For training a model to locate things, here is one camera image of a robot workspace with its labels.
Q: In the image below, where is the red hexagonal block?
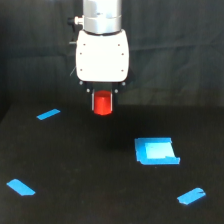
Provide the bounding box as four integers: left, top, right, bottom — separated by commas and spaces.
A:
94, 90, 112, 116

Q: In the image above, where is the blue tape strip bottom left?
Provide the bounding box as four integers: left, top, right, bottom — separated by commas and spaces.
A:
7, 179, 35, 196

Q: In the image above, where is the blue tape strip top left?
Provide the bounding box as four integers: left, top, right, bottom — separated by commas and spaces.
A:
37, 109, 60, 120

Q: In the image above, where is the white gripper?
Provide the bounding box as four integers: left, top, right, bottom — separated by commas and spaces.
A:
74, 29, 129, 113

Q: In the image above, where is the blue tape strip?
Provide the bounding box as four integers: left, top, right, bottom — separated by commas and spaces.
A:
7, 179, 35, 196
37, 109, 60, 120
177, 187, 206, 205

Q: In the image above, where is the blue tape strip bottom right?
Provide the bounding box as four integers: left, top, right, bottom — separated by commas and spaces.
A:
177, 187, 206, 205

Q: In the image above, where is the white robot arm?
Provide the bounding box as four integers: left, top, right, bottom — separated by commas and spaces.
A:
67, 0, 129, 116

